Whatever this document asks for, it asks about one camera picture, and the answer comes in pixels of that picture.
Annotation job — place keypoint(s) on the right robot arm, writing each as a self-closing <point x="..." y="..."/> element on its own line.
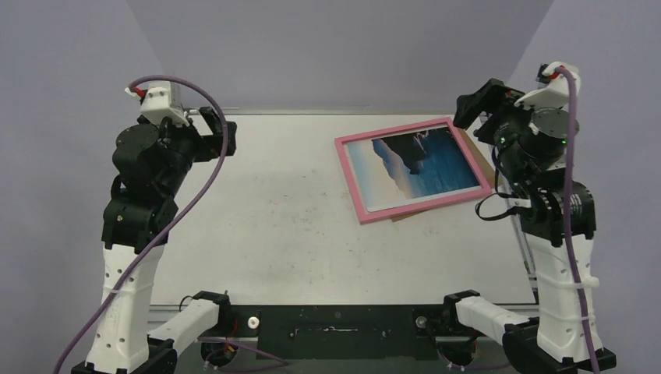
<point x="528" y="134"/>

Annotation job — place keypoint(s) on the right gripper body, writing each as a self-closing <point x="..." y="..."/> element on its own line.
<point x="488" y="111"/>

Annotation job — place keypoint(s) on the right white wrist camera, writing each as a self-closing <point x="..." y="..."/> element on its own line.
<point x="553" y="90"/>

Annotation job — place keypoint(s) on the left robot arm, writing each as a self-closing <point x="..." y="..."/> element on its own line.
<point x="152" y="159"/>

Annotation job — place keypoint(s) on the pink wooden photo frame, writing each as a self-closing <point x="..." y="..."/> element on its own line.
<point x="365" y="218"/>

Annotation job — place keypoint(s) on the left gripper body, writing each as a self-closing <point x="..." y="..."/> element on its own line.
<point x="201" y="147"/>

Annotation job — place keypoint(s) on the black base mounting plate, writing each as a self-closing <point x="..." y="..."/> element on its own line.
<point x="348" y="331"/>

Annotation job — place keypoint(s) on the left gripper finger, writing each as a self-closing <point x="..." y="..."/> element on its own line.
<point x="231" y="138"/>
<point x="212" y="119"/>

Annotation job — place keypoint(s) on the brown backing board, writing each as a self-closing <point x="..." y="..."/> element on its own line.
<point x="484" y="164"/>

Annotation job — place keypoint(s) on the sea landscape photo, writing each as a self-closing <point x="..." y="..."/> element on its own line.
<point x="396" y="170"/>

